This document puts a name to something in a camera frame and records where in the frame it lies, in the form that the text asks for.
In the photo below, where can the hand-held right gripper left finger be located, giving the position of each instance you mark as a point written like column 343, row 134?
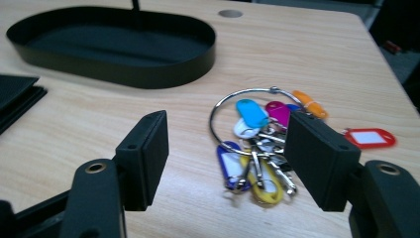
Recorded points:
column 143, row 165

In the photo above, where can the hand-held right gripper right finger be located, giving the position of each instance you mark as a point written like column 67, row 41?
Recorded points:
column 317, row 155

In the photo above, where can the black key rack with oval tray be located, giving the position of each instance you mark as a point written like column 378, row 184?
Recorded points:
column 115, row 71

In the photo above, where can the small red object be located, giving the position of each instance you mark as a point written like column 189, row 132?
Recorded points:
column 392, row 46

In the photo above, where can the grey round desk grommet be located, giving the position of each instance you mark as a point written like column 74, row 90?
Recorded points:
column 230, row 13

